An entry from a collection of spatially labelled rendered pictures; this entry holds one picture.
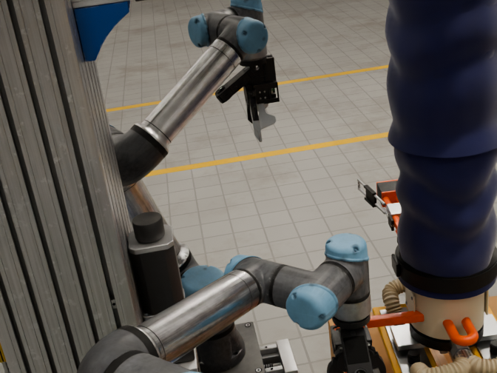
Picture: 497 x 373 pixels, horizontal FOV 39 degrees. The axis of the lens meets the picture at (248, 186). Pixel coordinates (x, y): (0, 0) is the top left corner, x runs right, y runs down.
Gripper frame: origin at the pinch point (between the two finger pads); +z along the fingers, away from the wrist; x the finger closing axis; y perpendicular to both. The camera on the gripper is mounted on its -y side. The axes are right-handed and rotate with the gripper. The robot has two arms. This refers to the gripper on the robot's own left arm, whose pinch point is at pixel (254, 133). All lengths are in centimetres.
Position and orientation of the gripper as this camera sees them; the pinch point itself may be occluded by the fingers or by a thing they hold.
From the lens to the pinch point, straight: 184.7
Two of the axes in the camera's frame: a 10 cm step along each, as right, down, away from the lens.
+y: 9.8, -1.7, 0.8
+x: -1.4, -4.0, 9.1
